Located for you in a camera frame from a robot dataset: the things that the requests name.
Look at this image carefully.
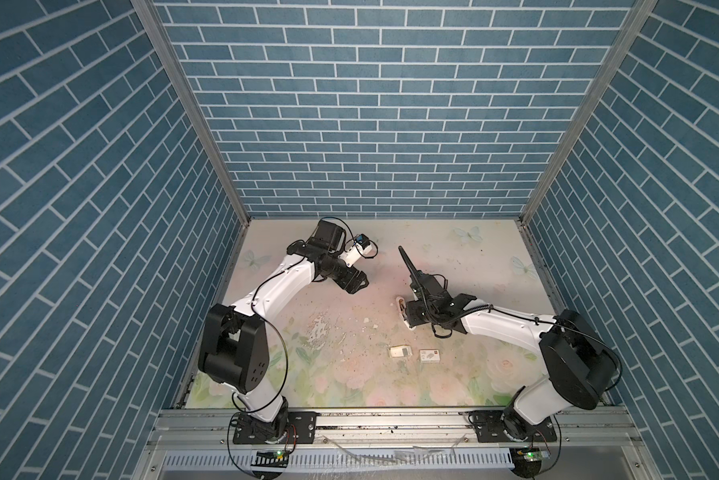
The staple box sleeve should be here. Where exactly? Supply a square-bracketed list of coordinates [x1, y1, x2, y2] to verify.
[419, 349, 441, 364]

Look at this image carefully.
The staple box tray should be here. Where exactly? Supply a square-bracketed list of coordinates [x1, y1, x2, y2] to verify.
[389, 345, 413, 359]

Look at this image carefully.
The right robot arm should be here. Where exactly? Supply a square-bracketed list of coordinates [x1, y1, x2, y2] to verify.
[401, 269, 621, 440]

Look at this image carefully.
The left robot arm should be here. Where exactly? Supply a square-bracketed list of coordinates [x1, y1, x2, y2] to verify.
[198, 217, 379, 427]

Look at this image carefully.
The right controller board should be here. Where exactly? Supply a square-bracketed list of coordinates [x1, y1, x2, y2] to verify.
[509, 448, 543, 479]

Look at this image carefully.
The controller board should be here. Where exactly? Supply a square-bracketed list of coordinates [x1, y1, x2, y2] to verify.
[251, 450, 291, 480]
[509, 448, 543, 479]

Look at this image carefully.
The left controller board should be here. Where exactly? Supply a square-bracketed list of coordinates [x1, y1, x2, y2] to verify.
[251, 450, 291, 480]

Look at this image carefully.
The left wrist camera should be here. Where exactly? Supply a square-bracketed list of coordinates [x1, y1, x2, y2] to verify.
[340, 234, 379, 267]

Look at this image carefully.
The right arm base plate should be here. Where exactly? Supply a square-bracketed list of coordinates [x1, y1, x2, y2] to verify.
[465, 409, 559, 443]

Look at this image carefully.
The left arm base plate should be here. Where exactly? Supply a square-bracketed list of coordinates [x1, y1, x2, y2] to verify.
[230, 411, 318, 445]

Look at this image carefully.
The aluminium front rail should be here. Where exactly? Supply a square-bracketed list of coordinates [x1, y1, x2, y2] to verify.
[135, 406, 659, 479]

